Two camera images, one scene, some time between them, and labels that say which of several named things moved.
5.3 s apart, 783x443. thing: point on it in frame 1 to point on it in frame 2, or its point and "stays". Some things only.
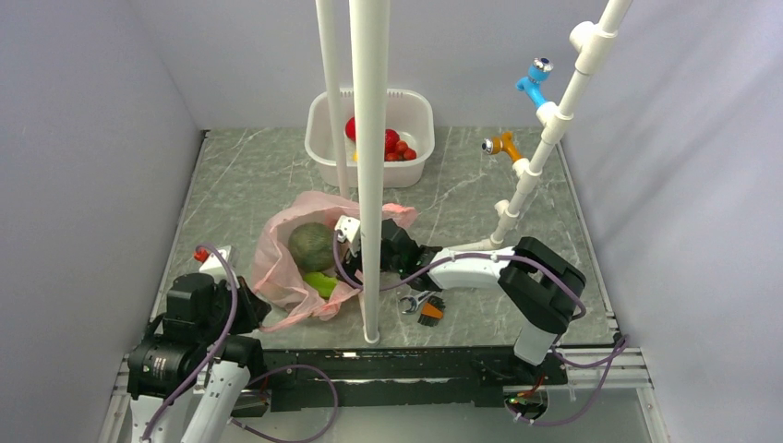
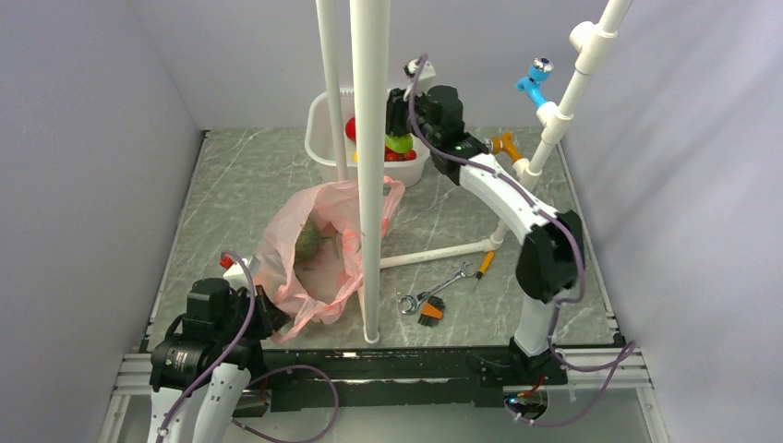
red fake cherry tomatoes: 403,152 stays
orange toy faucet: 503,142 stays
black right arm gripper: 350,265 to 395,110
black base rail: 325,379 stays
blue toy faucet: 538,71 stays
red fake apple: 350,128 stays
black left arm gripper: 254,308 to 270,318
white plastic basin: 408,113 stays
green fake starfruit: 324,285 to 399,144
